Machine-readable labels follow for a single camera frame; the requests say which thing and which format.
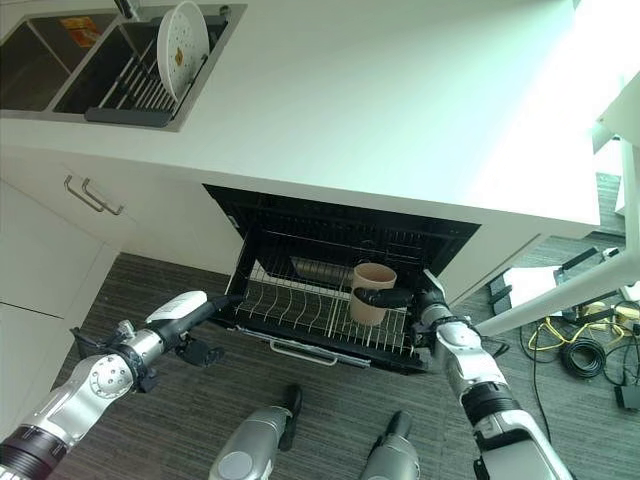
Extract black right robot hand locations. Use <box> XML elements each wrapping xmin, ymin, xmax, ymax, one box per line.
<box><xmin>352</xmin><ymin>269</ymin><xmax>445</xmax><ymax>321</ymax></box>

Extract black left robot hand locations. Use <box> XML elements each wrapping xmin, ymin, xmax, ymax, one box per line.
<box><xmin>144</xmin><ymin>291</ymin><xmax>246</xmax><ymax>369</ymax></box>

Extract beige paper cup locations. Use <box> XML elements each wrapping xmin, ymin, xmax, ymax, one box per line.
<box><xmin>348</xmin><ymin>263</ymin><xmax>399</xmax><ymax>327</ymax></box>

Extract black built-in dishwasher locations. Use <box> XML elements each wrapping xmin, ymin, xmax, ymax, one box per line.
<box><xmin>202</xmin><ymin>183</ymin><xmax>482</xmax><ymax>376</ymax></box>

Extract silver left robot leg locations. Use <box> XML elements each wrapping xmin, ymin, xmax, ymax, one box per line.
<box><xmin>208</xmin><ymin>383</ymin><xmax>304</xmax><ymax>480</ymax></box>

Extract silver robot leg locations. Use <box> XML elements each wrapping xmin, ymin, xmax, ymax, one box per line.
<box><xmin>359</xmin><ymin>410</ymin><xmax>421</xmax><ymax>480</ymax></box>
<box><xmin>208</xmin><ymin>383</ymin><xmax>304</xmax><ymax>480</ymax></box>

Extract silver right robot leg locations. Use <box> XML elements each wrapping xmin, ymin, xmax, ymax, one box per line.
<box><xmin>359</xmin><ymin>410</ymin><xmax>421</xmax><ymax>480</ymax></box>

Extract white cabinet door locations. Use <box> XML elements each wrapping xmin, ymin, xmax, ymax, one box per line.
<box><xmin>0</xmin><ymin>162</ymin><xmax>139</xmax><ymax>321</ymax></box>

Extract white table leg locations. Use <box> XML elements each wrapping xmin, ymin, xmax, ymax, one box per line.
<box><xmin>474</xmin><ymin>139</ymin><xmax>640</xmax><ymax>339</ymax></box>

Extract grey sink dish rack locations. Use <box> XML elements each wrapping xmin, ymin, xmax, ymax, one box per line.
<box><xmin>84</xmin><ymin>9</ymin><xmax>231</xmax><ymax>126</ymax></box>

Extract black power adapter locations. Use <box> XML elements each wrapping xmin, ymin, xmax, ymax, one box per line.
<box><xmin>613</xmin><ymin>383</ymin><xmax>640</xmax><ymax>412</ymax></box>

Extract stainless steel double sink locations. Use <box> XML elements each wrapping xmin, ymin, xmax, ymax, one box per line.
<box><xmin>0</xmin><ymin>3</ymin><xmax>249</xmax><ymax>134</ymax></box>

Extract white round plate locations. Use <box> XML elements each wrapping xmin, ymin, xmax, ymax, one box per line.
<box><xmin>156</xmin><ymin>0</ymin><xmax>210</xmax><ymax>98</ymax></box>

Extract wire dishwasher rack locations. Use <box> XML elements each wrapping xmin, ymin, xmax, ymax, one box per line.
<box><xmin>224</xmin><ymin>234</ymin><xmax>431</xmax><ymax>364</ymax></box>

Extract black clamp bracket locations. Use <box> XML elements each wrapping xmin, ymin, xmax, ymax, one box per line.
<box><xmin>485</xmin><ymin>279</ymin><xmax>515</xmax><ymax>316</ymax></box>

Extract silver drawer handle bar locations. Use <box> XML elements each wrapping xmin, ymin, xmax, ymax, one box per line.
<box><xmin>269</xmin><ymin>339</ymin><xmax>339</xmax><ymax>366</ymax></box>

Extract silver cabinet handle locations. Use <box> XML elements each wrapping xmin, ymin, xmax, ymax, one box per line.
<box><xmin>82</xmin><ymin>177</ymin><xmax>125</xmax><ymax>216</ymax></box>
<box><xmin>63</xmin><ymin>174</ymin><xmax>106</xmax><ymax>213</ymax></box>

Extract yellow cable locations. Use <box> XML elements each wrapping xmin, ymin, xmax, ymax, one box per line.
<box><xmin>527</xmin><ymin>304</ymin><xmax>640</xmax><ymax>351</ymax></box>

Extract coiled black cable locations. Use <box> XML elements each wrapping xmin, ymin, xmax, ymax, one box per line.
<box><xmin>562</xmin><ymin>337</ymin><xmax>619</xmax><ymax>384</ymax></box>

